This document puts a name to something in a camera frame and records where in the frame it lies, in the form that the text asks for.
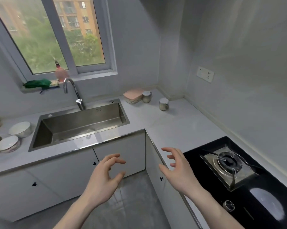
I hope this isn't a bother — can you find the person's left hand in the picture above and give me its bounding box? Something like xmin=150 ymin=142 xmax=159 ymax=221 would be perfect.
xmin=84 ymin=154 xmax=127 ymax=208

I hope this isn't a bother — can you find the person's right hand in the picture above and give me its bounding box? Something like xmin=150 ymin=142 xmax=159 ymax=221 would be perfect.
xmin=159 ymin=147 xmax=205 ymax=198

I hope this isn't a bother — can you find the person's right forearm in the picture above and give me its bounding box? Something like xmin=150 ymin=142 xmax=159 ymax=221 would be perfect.
xmin=186 ymin=187 xmax=245 ymax=229

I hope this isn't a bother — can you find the person's left forearm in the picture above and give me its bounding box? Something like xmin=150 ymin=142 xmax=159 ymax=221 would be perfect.
xmin=53 ymin=197 xmax=97 ymax=229

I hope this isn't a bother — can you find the white cabinet door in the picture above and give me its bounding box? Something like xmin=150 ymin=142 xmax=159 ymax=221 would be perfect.
xmin=145 ymin=133 xmax=201 ymax=229
xmin=0 ymin=170 xmax=64 ymax=222
xmin=93 ymin=132 xmax=146 ymax=178
xmin=26 ymin=148 xmax=104 ymax=202

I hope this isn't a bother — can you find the stainless steel sink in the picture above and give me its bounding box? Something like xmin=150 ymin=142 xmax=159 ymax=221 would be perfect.
xmin=28 ymin=99 xmax=130 ymax=152

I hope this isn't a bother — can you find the steel gas burner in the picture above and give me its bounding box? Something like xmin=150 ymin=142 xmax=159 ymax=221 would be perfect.
xmin=200 ymin=146 xmax=260 ymax=192

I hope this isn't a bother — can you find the round stove knob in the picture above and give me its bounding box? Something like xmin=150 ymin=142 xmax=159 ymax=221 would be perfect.
xmin=222 ymin=200 xmax=235 ymax=212

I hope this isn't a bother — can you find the pink lidded container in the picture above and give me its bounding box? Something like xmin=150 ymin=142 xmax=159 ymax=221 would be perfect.
xmin=123 ymin=90 xmax=145 ymax=104

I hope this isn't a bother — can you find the black glass gas cooktop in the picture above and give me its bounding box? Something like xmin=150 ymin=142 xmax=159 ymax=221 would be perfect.
xmin=183 ymin=136 xmax=287 ymax=229

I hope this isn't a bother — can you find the chrome kitchen faucet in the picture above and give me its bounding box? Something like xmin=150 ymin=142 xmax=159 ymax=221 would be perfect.
xmin=63 ymin=78 xmax=86 ymax=111

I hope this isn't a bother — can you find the white patterned bowl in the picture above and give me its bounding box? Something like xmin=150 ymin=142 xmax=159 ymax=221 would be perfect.
xmin=0 ymin=135 xmax=21 ymax=153

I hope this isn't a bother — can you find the pink dish soap bottle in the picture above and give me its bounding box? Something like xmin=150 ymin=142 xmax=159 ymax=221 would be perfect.
xmin=54 ymin=59 xmax=68 ymax=83

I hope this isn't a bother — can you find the green cloth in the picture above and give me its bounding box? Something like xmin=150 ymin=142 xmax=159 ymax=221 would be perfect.
xmin=23 ymin=79 xmax=52 ymax=89

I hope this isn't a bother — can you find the white framed window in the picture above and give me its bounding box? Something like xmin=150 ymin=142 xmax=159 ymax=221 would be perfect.
xmin=0 ymin=0 xmax=118 ymax=82

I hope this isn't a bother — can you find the glass jar with handle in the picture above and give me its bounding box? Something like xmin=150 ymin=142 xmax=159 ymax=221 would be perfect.
xmin=142 ymin=91 xmax=153 ymax=103

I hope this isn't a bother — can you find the white wall socket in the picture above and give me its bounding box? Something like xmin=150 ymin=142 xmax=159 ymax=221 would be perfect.
xmin=196 ymin=66 xmax=215 ymax=83

